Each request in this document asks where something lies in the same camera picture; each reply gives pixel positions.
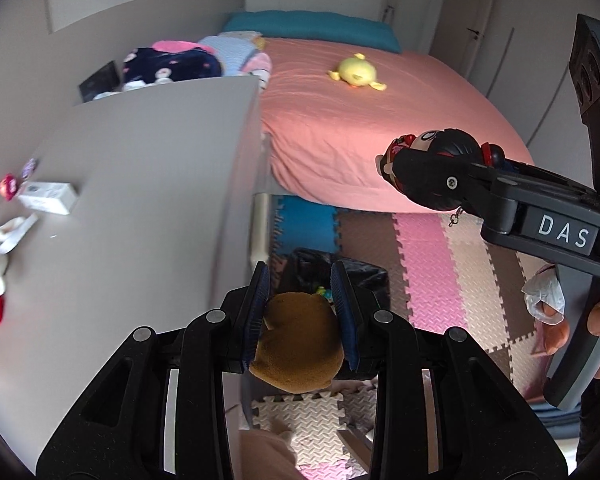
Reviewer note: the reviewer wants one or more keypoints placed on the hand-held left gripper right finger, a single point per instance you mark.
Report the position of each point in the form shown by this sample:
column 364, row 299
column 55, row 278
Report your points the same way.
column 342, row 315

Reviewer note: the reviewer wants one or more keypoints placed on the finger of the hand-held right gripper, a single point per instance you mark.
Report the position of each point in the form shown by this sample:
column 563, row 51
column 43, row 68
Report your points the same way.
column 535, row 177
column 450, row 181

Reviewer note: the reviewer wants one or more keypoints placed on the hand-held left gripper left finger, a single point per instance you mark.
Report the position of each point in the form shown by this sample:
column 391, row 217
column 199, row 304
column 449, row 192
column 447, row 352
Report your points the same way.
column 257, row 315

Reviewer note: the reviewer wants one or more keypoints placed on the black-haired doll figure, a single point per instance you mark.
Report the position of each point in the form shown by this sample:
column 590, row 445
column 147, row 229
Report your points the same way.
column 455, row 142

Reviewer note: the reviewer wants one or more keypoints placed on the black-bagged trash bin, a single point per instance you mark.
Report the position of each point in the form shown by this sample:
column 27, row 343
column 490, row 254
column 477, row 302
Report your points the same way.
column 360, row 275

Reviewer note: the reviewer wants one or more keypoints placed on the brown plush toy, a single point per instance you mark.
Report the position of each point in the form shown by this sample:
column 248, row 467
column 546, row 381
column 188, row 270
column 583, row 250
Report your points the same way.
column 295, row 345

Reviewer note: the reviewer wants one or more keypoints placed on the green and blue frog toy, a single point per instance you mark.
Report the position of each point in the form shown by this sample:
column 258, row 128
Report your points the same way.
column 322, row 292

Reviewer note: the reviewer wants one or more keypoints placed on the clear plastic wrapper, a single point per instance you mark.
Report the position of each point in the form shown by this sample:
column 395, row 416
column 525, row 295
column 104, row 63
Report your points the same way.
column 545, row 292

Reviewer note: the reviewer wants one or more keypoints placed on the foam puzzle floor mat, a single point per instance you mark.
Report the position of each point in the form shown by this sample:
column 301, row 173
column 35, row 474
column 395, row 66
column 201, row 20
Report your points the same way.
column 430, row 270

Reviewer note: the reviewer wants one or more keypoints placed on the pink bed sheet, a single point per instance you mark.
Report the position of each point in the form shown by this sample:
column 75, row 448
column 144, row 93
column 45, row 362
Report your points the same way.
column 360, row 135

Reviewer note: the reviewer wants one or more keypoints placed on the person's leg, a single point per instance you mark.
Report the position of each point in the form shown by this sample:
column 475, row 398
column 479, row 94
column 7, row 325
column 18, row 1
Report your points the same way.
column 265, row 457

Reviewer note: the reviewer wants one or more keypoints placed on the yellow plush duck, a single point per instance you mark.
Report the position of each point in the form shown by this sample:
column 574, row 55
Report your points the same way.
column 357, row 72

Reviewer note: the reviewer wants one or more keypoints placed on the teal pillow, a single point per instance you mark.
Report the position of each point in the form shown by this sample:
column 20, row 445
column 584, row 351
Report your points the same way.
column 305, row 25

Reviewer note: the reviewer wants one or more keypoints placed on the white cardboard box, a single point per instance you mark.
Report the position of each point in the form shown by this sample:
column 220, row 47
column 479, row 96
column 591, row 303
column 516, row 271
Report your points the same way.
column 47, row 197

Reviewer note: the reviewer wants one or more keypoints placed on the light blue folded blanket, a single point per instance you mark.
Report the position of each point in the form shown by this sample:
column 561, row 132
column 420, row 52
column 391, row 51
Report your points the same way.
column 240, row 47

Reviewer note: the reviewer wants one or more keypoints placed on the navy patterned blanket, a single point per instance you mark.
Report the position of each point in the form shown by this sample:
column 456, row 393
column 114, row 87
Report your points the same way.
column 170, row 65

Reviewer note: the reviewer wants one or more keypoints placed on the small purple trinket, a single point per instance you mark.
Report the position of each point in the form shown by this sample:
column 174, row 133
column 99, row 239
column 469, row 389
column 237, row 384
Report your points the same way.
column 29, row 167

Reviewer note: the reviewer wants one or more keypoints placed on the small pink trinket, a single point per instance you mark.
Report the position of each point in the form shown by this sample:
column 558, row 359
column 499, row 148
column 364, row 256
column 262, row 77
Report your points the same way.
column 8, row 186

